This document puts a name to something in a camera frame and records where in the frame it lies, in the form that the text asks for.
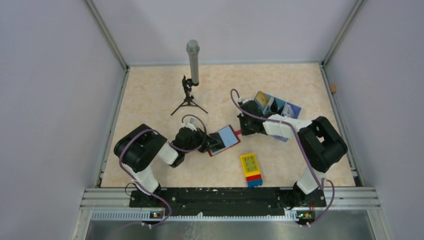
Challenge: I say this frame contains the small tan object on rail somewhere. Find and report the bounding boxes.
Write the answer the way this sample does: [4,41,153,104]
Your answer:
[329,84,337,94]

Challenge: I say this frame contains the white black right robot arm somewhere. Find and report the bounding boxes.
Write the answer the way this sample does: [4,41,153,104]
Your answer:
[235,100,348,206]

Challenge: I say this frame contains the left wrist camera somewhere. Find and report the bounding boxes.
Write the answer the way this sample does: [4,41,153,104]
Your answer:
[183,120,197,131]

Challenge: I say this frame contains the black tripod stand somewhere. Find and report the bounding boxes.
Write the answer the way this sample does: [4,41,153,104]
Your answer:
[170,75,208,116]

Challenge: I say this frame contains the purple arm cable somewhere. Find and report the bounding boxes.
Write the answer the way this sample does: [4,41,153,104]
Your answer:
[230,88,336,228]
[118,114,208,228]

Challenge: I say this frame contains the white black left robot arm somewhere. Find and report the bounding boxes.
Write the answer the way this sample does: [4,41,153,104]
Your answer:
[113,123,225,207]

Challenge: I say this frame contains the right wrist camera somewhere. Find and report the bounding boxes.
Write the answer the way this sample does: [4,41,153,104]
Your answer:
[237,98,252,105]

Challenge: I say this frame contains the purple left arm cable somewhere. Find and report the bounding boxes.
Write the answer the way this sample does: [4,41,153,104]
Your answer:
[118,114,208,228]

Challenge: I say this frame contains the yellow red blue toy block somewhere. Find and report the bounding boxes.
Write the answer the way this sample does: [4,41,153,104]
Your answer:
[240,153,263,189]

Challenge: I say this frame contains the grey microphone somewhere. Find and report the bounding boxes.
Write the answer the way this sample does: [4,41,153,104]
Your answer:
[186,39,200,86]

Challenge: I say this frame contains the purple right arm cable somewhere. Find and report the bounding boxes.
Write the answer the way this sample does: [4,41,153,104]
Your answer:
[230,88,336,228]

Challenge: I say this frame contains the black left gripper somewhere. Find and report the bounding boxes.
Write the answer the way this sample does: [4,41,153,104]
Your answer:
[183,127,221,154]

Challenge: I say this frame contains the red leather card holder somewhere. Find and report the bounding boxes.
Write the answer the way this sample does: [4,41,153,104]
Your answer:
[208,125,241,157]

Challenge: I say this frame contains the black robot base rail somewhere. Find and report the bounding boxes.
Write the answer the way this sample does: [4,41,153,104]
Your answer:
[145,187,327,220]

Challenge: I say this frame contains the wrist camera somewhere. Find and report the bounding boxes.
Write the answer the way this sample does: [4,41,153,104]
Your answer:
[237,98,252,105]
[183,120,197,131]

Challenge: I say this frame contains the blue three-slot card box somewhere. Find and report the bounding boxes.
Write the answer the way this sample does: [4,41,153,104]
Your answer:
[253,91,303,143]

